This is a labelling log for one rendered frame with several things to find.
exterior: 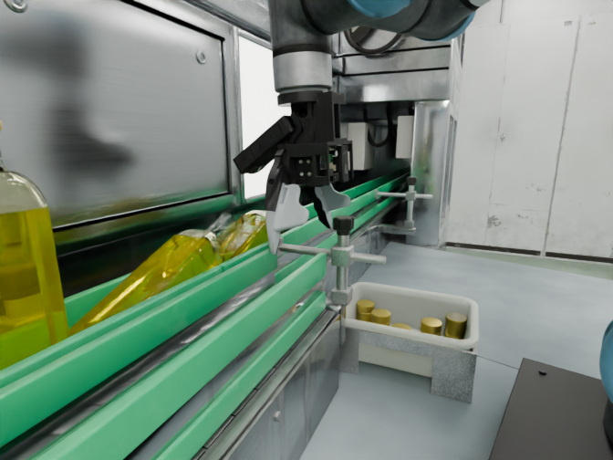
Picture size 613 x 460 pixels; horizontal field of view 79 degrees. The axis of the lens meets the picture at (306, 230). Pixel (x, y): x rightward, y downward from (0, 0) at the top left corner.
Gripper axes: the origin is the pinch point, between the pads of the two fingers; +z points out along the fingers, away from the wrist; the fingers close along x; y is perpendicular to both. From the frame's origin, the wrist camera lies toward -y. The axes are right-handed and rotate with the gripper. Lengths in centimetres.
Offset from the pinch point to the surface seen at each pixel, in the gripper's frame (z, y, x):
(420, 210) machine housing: 12, -6, 84
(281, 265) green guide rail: 5.1, -5.3, 1.9
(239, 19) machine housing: -37.5, -22.5, 17.5
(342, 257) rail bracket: 1.8, 6.8, -0.1
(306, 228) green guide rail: 1.4, -6.2, 11.6
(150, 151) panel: -14.0, -19.5, -8.5
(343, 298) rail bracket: 7.8, 6.8, -0.3
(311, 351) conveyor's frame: 9.5, 8.1, -11.4
